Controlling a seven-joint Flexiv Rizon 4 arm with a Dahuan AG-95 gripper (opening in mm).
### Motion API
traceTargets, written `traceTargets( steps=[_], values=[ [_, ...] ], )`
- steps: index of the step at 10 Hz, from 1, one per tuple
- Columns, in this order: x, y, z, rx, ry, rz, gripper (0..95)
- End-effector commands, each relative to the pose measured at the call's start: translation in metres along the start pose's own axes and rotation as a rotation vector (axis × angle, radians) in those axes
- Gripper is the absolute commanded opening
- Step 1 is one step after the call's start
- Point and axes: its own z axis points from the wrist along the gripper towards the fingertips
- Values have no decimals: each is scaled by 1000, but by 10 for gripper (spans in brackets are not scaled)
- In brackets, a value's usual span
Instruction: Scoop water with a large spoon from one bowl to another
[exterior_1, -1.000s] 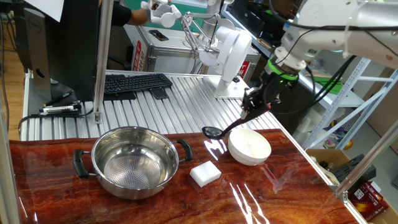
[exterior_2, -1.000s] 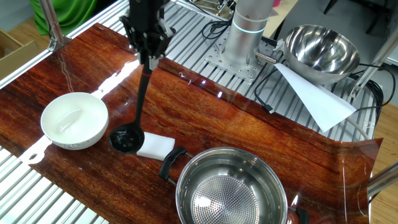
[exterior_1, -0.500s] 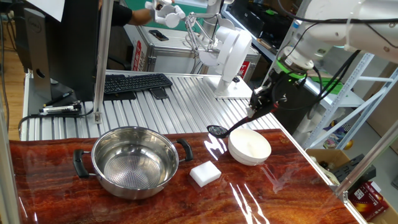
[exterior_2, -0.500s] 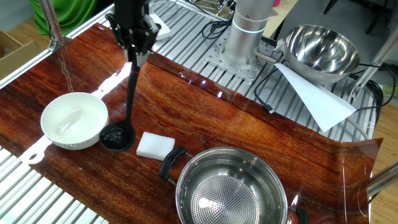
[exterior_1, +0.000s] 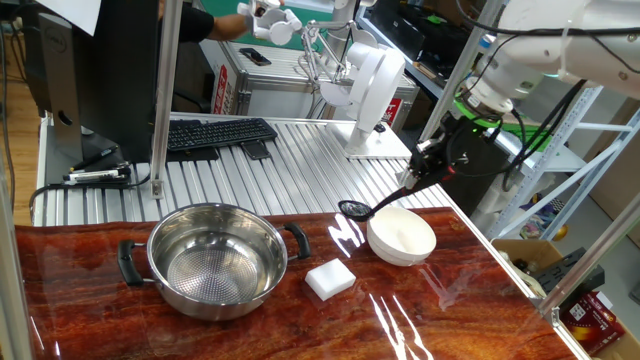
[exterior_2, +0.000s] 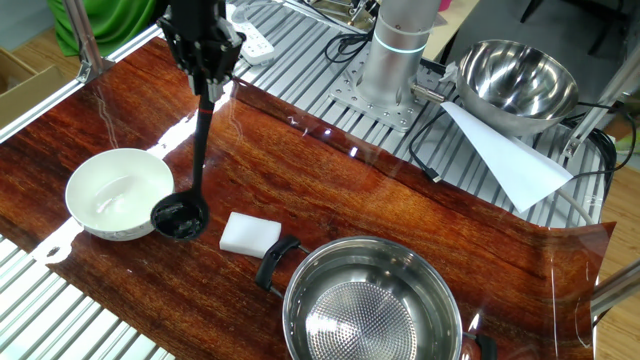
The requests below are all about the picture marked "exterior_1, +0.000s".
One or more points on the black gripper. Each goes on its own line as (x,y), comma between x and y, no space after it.
(457,145)

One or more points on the black ladle red tip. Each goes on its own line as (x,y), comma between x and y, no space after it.
(395,195)

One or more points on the white haptic teleoperation device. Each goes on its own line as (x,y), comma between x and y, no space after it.
(375,85)

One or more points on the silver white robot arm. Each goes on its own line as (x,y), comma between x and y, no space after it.
(550,45)

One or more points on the person bare forearm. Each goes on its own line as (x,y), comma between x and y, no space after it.
(227,27)

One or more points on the white ceramic bowl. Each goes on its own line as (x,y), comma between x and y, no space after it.
(400,235)

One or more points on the person hand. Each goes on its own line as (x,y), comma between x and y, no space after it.
(257,11)

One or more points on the black cabinet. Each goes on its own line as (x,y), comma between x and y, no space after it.
(480,185)

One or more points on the white foam packaging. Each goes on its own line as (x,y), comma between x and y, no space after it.
(495,200)

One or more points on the green folded bag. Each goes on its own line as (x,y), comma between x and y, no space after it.
(535,135)

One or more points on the colourful cloth bag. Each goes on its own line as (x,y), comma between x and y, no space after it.
(540,220)

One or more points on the open cardboard box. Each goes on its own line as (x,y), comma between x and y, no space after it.
(525,250)

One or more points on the white metal shelf rack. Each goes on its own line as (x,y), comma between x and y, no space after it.
(565,150)

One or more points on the black equipment case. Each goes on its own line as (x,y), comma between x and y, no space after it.
(400,25)

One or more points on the white sponge block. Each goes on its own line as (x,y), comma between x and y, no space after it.
(330,280)

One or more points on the grey metal column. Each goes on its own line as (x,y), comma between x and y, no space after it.
(342,25)

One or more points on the black plastic part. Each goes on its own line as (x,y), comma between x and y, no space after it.
(570,272)

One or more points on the silver aluminium case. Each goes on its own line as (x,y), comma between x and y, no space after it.
(270,102)

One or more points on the black smartphone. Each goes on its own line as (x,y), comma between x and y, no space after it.
(255,56)
(256,150)

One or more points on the black computer keyboard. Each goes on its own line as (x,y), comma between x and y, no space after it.
(220,134)

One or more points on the red printed box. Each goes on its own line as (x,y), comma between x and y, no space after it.
(592,322)

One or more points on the black flat pad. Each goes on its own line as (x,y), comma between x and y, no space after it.
(192,155)

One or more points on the green partition board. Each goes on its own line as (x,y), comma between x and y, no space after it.
(220,6)

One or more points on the tan cardboard box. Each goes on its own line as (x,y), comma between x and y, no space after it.
(627,350)

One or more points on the person black t-shirt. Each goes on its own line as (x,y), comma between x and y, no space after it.
(192,22)

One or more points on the black computer monitor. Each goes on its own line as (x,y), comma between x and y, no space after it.
(120,75)

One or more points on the red brown woodgrain mat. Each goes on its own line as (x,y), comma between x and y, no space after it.
(150,335)

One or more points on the black pen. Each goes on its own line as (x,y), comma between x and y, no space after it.
(95,159)

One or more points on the white marker pen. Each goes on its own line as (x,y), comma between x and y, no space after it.
(95,175)

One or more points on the silver monitor stand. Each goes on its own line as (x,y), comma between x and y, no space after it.
(60,90)

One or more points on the white paper sheet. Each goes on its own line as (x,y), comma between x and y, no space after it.
(75,12)

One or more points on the aluminium frame post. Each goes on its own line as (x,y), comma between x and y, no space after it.
(167,75)
(450,85)
(590,259)
(12,300)

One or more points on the aluminium frame rail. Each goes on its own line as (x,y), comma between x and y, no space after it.
(572,342)

